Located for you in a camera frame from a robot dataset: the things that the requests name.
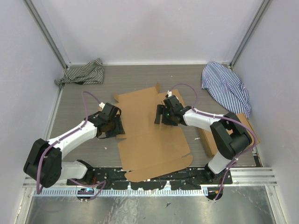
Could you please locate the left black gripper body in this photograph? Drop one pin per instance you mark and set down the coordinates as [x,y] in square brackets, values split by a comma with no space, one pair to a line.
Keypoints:
[116,127]

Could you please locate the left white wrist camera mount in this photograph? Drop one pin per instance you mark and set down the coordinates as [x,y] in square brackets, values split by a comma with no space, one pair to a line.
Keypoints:
[101,106]

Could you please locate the aluminium front rail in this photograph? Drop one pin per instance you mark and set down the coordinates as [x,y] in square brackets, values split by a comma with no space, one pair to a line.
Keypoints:
[253,176]

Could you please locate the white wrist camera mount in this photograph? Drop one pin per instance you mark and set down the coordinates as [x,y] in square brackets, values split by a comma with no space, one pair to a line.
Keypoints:
[168,93]
[101,106]

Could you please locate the right aluminium corner post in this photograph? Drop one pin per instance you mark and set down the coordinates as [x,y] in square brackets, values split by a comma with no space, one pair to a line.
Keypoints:
[252,27]

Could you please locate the white slotted cable duct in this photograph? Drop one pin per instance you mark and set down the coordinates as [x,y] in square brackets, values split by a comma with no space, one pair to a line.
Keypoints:
[128,192]

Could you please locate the folded brown cardboard box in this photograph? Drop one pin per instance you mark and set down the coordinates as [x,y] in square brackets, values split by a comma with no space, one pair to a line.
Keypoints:
[209,142]

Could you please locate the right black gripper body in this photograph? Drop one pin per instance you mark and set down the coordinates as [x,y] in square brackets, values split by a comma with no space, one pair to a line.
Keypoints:
[167,118]

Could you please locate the black white striped cloth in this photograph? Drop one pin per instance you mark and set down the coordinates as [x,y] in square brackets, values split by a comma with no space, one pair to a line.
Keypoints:
[90,73]

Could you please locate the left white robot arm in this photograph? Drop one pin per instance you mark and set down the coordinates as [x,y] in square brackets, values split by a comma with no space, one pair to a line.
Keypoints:
[45,161]

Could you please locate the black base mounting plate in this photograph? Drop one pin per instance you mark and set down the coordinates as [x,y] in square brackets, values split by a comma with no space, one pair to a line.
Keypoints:
[186,179]

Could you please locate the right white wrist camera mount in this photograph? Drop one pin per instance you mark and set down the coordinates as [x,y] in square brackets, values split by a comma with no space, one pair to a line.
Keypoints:
[168,93]

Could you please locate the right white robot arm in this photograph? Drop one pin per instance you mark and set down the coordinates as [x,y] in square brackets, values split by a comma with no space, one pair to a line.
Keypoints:
[230,135]

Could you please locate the brown cardboard box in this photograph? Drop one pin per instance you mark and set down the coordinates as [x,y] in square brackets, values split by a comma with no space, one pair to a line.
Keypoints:
[209,142]
[148,150]

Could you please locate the left aluminium corner post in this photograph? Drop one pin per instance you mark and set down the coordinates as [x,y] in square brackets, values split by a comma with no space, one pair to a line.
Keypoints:
[46,33]

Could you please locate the aluminium corner post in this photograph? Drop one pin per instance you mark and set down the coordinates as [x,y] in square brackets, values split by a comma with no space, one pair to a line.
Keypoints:
[46,33]
[252,27]

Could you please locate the blue white striped cloth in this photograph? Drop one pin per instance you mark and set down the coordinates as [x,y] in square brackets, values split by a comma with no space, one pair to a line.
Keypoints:
[226,88]

